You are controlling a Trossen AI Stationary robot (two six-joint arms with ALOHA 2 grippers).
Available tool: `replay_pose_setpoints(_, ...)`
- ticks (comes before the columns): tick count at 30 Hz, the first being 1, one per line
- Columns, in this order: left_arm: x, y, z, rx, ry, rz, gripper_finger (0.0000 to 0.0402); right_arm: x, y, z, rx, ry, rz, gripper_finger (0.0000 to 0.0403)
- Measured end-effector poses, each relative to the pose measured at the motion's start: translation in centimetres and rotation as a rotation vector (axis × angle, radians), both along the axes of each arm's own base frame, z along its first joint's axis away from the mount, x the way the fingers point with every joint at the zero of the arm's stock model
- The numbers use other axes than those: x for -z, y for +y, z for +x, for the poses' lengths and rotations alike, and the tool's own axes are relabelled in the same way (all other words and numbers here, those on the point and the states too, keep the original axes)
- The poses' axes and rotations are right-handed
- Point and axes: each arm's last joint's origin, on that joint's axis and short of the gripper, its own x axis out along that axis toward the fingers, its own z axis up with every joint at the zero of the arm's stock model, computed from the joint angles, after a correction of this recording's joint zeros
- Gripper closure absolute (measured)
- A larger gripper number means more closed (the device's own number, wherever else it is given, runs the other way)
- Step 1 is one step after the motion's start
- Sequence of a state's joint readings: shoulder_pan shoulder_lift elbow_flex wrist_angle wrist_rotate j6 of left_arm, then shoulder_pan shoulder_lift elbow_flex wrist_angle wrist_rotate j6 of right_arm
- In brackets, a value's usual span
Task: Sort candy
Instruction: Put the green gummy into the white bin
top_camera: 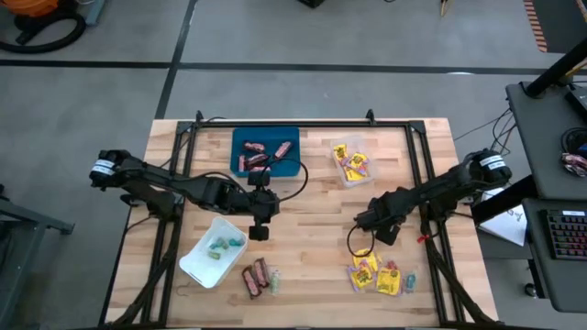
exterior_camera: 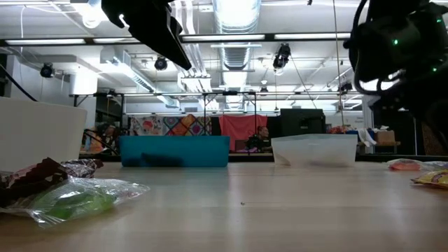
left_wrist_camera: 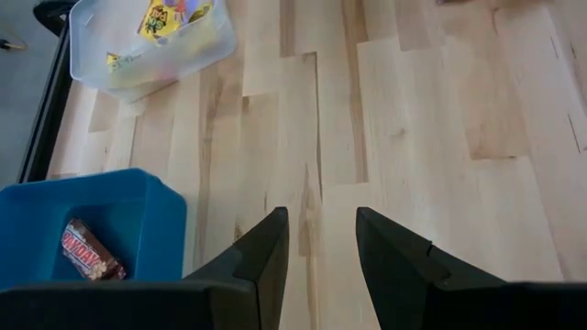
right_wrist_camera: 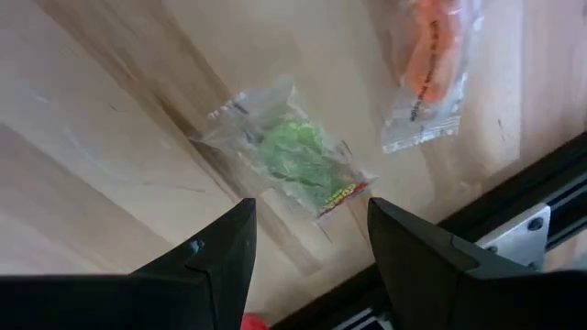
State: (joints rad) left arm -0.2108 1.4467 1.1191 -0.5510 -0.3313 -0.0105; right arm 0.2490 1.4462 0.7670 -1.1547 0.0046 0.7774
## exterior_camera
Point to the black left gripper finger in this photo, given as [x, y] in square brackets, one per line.
[164, 42]

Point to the green hard candy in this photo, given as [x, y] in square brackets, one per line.
[73, 203]
[435, 164]

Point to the orange hard candy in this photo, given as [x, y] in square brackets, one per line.
[404, 165]

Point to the yellow candy pack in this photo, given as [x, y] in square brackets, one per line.
[434, 178]

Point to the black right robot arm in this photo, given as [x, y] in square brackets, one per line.
[388, 52]

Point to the black ceiling spotlight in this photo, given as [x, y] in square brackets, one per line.
[47, 70]
[281, 56]
[161, 64]

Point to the cardboard box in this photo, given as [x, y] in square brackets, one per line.
[385, 136]

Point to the ceiling light strip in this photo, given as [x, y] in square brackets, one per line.
[45, 41]
[311, 36]
[224, 37]

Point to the black pipe rig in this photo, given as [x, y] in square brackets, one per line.
[210, 94]

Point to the white cloth pile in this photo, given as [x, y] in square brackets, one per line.
[365, 136]

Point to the floral patterned quilt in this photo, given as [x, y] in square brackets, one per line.
[147, 125]

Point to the colourful geometric quilt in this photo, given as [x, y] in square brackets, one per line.
[187, 125]

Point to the blue plastic bin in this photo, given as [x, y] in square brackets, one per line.
[175, 148]

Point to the person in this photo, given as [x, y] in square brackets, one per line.
[106, 134]
[259, 138]

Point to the red hanging cloth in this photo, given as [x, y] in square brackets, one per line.
[238, 127]

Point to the clear plastic bin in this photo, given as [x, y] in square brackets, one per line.
[315, 150]

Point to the black cabinet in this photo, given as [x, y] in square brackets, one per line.
[302, 122]

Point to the white plastic bin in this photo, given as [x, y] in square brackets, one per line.
[38, 133]

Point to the silver ventilation duct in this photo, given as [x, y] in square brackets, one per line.
[236, 52]

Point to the black aluminium table frame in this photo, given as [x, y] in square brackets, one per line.
[250, 158]

